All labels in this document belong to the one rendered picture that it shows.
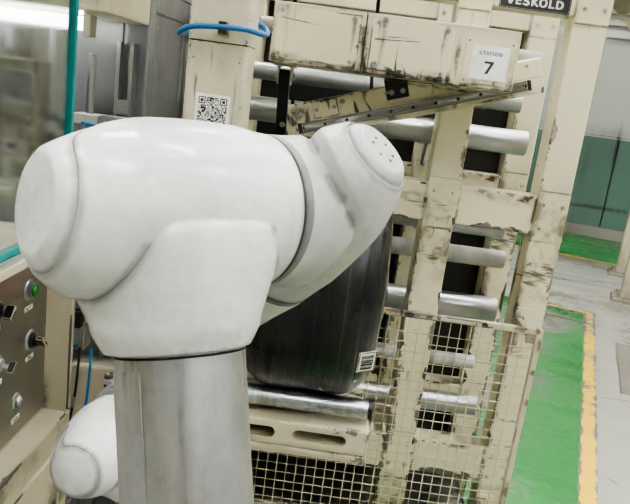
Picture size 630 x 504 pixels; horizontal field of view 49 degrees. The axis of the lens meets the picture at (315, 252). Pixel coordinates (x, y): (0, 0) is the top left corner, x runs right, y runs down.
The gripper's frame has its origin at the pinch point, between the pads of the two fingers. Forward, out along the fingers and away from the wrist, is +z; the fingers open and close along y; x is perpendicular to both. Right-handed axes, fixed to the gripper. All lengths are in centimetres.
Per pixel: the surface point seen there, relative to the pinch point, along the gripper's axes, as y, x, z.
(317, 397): -30.9, 14.0, 21.9
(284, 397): -23.5, 14.8, 21.2
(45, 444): 18.7, 17.8, -6.4
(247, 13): -5, -66, 29
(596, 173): -390, 15, 872
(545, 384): -172, 105, 279
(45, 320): 23.4, -3.1, 2.5
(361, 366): -38.9, 1.7, 13.4
